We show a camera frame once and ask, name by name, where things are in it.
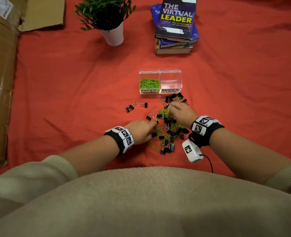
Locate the person's right hand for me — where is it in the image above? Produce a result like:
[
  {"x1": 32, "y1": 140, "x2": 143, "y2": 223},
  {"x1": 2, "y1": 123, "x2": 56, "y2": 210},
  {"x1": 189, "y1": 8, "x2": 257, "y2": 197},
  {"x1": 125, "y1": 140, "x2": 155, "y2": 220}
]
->
[{"x1": 168, "y1": 101, "x2": 200, "y2": 129}]

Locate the person's left hand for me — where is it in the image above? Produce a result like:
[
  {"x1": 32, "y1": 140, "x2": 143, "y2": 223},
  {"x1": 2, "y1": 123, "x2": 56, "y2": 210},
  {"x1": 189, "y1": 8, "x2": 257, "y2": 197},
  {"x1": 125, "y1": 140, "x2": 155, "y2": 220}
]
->
[{"x1": 124, "y1": 120, "x2": 158, "y2": 145}]

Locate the pile of black binder clips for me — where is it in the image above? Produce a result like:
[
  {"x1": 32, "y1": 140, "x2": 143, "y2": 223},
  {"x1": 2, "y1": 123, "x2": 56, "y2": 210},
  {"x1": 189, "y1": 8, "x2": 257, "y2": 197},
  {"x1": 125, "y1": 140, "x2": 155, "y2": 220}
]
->
[{"x1": 145, "y1": 92, "x2": 190, "y2": 155}]

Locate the clear two-compartment plastic box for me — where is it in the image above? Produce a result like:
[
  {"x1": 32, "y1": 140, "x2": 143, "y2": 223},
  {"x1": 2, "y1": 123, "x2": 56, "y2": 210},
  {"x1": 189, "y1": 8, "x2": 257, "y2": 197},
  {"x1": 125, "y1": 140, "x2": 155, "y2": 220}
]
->
[{"x1": 139, "y1": 68, "x2": 183, "y2": 95}]

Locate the person's right forearm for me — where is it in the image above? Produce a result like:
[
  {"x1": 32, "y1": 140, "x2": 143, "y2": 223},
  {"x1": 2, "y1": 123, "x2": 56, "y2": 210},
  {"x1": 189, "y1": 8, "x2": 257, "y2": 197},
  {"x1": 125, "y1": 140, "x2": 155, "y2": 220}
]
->
[{"x1": 209, "y1": 127, "x2": 291, "y2": 185}]

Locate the person's left forearm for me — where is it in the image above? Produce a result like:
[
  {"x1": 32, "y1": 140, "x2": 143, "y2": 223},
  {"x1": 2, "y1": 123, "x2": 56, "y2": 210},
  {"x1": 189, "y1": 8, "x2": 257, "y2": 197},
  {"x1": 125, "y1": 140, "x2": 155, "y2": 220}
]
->
[{"x1": 59, "y1": 135, "x2": 120, "y2": 177}]

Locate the brown cardboard box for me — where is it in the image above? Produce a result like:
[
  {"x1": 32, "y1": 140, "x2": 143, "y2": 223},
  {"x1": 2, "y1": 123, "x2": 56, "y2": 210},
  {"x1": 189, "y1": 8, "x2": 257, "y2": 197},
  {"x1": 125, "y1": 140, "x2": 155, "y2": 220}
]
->
[{"x1": 0, "y1": 0, "x2": 66, "y2": 168}]

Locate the black wristband with marker tiles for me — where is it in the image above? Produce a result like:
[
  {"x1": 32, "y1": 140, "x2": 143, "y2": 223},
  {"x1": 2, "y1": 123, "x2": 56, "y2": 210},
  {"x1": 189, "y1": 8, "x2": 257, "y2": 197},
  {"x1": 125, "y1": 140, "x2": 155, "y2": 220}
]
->
[
  {"x1": 190, "y1": 116, "x2": 225, "y2": 148},
  {"x1": 104, "y1": 126, "x2": 135, "y2": 158}
]

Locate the red cloth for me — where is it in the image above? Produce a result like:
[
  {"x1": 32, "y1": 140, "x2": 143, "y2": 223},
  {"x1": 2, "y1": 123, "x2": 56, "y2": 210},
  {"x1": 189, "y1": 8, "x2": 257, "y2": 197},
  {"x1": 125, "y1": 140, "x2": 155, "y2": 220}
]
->
[{"x1": 0, "y1": 0, "x2": 291, "y2": 180}]

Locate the brown book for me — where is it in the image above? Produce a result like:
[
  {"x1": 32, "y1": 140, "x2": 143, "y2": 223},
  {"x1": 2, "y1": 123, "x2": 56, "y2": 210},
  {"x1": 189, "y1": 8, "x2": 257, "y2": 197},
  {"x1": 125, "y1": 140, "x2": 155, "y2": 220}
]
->
[{"x1": 155, "y1": 38, "x2": 194, "y2": 55}]

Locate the beige sweater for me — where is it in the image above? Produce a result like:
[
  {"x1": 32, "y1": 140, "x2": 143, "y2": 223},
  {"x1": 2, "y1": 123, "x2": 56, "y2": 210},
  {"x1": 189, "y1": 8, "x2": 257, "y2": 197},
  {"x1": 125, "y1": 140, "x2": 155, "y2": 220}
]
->
[{"x1": 0, "y1": 155, "x2": 291, "y2": 237}]

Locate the dark purple book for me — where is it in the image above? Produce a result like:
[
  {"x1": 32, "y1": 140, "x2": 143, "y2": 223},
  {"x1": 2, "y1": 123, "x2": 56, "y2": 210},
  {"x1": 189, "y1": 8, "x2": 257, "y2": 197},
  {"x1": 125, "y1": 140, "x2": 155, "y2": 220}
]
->
[{"x1": 155, "y1": 0, "x2": 197, "y2": 43}]

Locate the blue book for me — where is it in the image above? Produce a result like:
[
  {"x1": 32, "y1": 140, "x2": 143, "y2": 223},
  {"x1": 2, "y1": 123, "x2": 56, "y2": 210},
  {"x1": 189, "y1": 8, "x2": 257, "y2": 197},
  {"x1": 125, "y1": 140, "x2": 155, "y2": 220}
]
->
[{"x1": 150, "y1": 4, "x2": 200, "y2": 49}]

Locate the green plant in white pot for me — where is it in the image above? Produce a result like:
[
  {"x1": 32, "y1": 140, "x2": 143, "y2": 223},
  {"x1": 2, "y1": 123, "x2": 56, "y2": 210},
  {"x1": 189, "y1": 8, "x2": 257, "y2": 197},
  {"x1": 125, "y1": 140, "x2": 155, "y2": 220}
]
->
[{"x1": 74, "y1": 0, "x2": 137, "y2": 47}]

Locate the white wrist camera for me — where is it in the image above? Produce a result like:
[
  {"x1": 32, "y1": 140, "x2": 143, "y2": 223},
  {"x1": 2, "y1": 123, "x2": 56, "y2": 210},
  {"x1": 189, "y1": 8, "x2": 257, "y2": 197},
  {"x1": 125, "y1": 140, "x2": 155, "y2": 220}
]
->
[{"x1": 182, "y1": 139, "x2": 204, "y2": 163}]

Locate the black cable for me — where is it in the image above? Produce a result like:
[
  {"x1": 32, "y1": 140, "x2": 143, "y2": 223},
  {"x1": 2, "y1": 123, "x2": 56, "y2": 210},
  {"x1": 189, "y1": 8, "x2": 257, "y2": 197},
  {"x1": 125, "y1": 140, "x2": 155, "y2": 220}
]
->
[{"x1": 199, "y1": 153, "x2": 214, "y2": 173}]

